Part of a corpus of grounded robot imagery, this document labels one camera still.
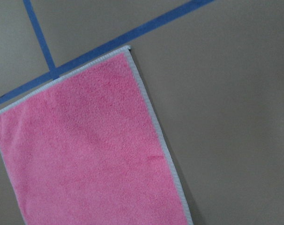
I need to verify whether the pink towel with grey back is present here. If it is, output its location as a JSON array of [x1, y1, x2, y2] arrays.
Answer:
[[0, 45, 193, 225]]

